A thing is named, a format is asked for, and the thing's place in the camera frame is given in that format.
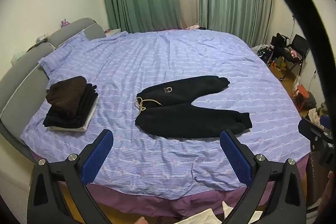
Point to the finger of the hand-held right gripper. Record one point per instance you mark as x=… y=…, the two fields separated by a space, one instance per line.
x=312 y=132
x=326 y=122

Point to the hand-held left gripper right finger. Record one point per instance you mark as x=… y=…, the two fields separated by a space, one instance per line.
x=236 y=158

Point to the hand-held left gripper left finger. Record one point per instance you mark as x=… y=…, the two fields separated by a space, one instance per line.
x=97 y=158

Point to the dark bag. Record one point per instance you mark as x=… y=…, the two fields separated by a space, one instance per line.
x=310 y=102

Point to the white folded cloth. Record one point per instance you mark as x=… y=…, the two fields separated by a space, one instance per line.
x=88 y=126

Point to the red stool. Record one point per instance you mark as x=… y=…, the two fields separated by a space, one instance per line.
x=302 y=94

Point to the white plastic bag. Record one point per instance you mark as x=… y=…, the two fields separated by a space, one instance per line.
x=296 y=83

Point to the black folded clothes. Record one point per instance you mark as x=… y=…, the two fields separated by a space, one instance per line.
x=84 y=108

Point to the white paper sheets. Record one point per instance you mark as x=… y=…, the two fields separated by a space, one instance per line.
x=204 y=216

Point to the brown folded garment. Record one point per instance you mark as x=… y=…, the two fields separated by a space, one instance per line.
x=65 y=95

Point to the yellow toy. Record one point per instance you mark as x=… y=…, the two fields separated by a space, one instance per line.
x=281 y=62

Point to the pink plush toy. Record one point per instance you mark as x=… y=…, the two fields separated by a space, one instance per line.
x=293 y=53

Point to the black folding chair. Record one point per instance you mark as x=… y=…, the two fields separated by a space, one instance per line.
x=300 y=44

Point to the printed shopping bag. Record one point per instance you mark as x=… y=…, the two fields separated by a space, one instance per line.
x=266 y=54

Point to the black bag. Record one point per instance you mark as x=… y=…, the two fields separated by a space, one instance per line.
x=279 y=40

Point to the blue striped pillow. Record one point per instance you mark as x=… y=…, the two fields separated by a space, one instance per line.
x=60 y=56

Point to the grey padded headboard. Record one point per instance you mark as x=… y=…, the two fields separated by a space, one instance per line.
x=21 y=77

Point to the blue striped bedsheet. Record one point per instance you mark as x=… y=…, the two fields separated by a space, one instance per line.
x=157 y=56

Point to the pale green object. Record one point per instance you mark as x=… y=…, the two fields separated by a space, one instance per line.
x=18 y=57

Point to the small white object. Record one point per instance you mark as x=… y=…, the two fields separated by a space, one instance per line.
x=42 y=38

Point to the pink cloth item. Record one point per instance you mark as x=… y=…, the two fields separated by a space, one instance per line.
x=192 y=27

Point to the purple toy figure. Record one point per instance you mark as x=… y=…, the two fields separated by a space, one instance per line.
x=64 y=23

